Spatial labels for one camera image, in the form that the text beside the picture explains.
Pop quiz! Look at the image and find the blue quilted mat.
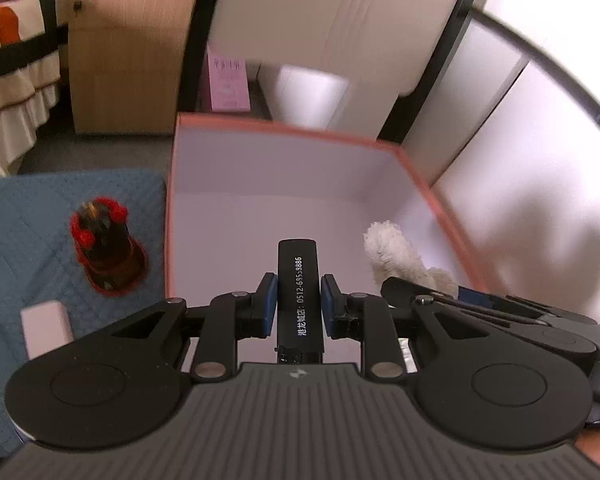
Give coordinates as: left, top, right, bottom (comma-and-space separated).
0, 167, 169, 461

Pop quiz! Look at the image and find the striped bedspread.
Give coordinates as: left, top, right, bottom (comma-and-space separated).
0, 0, 73, 178

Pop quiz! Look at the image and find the black rectangular stick white print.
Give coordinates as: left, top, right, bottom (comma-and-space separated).
277, 239, 326, 366

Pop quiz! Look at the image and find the wooden cabinet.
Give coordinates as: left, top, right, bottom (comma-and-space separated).
65, 0, 203, 136

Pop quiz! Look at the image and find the orange cardboard box white inside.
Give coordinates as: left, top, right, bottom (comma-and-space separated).
164, 112, 487, 367

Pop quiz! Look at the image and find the black and red figurine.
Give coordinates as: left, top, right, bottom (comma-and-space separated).
70, 196, 151, 296

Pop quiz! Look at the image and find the person's right hand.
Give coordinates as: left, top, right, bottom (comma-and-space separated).
575, 422, 600, 472

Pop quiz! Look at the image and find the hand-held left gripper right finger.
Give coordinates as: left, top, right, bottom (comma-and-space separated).
321, 275, 486, 381

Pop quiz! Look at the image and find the white chair black frame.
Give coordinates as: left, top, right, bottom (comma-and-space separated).
172, 0, 492, 142

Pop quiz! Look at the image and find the small white box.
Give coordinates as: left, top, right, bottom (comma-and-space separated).
20, 300, 75, 361

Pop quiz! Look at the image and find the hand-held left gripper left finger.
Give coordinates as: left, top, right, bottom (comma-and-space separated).
96, 273, 280, 382

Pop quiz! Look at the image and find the white plush toy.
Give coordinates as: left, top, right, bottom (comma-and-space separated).
363, 220, 460, 297

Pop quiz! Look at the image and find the white container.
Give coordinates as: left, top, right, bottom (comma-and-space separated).
274, 64, 352, 132

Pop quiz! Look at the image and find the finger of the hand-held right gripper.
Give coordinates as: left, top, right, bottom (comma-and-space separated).
457, 286, 599, 327
380, 276, 551, 330

